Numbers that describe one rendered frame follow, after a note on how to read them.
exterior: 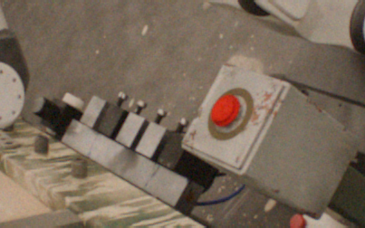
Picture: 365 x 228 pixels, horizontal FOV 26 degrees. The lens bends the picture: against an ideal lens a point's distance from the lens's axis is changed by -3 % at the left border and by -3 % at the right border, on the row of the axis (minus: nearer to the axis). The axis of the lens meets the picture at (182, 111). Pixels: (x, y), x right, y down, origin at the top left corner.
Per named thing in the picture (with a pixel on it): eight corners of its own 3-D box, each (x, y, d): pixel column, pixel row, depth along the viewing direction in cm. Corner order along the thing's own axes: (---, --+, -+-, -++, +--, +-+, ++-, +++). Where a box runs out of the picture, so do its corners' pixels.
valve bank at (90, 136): (291, 174, 132) (198, 114, 116) (250, 250, 130) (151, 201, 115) (128, 102, 170) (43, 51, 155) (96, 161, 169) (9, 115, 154)
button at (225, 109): (252, 105, 93) (241, 97, 92) (236, 136, 93) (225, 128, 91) (230, 97, 96) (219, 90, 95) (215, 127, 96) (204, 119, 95)
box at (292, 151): (365, 142, 101) (288, 80, 90) (323, 224, 100) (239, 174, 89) (302, 118, 111) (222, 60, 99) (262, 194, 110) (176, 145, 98)
